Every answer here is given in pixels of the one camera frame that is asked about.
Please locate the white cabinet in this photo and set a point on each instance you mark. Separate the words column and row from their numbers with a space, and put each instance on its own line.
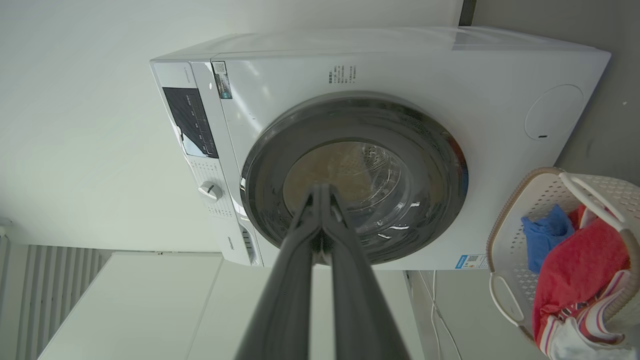
column 150, row 310

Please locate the white perforated laundry basket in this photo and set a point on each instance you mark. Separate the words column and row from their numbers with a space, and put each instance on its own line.
column 520, row 220

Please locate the red garment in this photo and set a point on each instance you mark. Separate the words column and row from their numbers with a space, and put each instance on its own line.
column 575, row 275

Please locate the dark round washing machine door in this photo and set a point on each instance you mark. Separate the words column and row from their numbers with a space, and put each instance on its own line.
column 400, row 150

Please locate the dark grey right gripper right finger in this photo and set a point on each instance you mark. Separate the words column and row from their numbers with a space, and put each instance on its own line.
column 360, row 300

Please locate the blue cloth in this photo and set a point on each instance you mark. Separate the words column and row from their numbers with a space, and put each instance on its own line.
column 542, row 237

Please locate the white striped garment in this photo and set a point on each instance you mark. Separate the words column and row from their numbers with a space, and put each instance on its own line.
column 580, row 335

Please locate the white ribbed radiator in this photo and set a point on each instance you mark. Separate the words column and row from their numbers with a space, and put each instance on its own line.
column 45, row 285

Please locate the white front-load washing machine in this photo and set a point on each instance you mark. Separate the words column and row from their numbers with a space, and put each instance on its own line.
column 450, row 80

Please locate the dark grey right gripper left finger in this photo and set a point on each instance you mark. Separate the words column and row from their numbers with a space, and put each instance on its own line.
column 285, row 295

